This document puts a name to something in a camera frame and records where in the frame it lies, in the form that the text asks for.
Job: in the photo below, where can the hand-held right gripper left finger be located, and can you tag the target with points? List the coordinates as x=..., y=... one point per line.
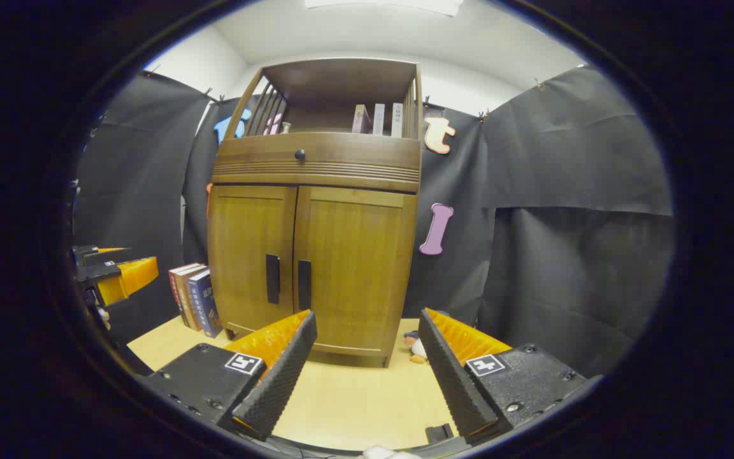
x=284, y=376

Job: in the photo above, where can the white-spined book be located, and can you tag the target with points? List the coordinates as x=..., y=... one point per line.
x=397, y=120
x=378, y=120

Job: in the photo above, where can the ceiling light panel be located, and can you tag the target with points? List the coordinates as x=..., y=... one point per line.
x=383, y=4

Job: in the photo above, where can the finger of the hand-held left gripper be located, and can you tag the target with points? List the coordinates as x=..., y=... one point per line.
x=96, y=273
x=86, y=255

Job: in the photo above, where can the wooden double-door shoe cabinet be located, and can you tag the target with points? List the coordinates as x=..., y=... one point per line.
x=341, y=80

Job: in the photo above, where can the pink-spined book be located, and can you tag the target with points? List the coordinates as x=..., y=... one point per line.
x=360, y=121

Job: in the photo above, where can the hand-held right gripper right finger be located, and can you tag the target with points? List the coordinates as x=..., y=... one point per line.
x=453, y=376

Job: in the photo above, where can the blue book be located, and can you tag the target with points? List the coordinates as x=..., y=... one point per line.
x=204, y=306

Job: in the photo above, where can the wooden drawer with black knob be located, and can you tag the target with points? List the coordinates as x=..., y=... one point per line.
x=354, y=153

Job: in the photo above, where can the grey penguin plush toy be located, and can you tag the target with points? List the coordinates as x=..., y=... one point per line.
x=417, y=347

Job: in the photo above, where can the red and white book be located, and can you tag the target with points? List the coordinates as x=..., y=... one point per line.
x=174, y=287

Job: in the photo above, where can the black backdrop cloth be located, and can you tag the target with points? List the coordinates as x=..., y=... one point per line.
x=564, y=191

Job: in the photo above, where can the wooden shoe cabinet door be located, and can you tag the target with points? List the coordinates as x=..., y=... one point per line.
x=239, y=255
x=360, y=268

